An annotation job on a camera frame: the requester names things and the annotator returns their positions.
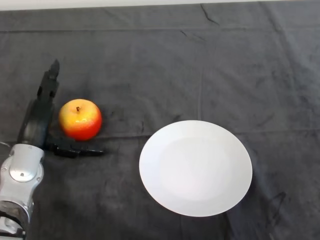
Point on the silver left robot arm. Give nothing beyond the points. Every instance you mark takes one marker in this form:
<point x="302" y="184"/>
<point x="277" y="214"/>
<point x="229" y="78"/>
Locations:
<point x="20" y="175"/>

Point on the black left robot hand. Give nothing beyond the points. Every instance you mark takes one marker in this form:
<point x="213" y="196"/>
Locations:
<point x="37" y="122"/>

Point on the black table cloth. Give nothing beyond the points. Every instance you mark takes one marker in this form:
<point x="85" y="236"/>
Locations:
<point x="160" y="62"/>

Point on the red yellow apple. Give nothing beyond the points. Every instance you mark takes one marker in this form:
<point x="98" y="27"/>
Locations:
<point x="81" y="123"/>

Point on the white round plate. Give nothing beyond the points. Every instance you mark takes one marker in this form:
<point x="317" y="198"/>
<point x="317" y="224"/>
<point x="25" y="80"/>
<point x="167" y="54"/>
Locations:
<point x="197" y="170"/>

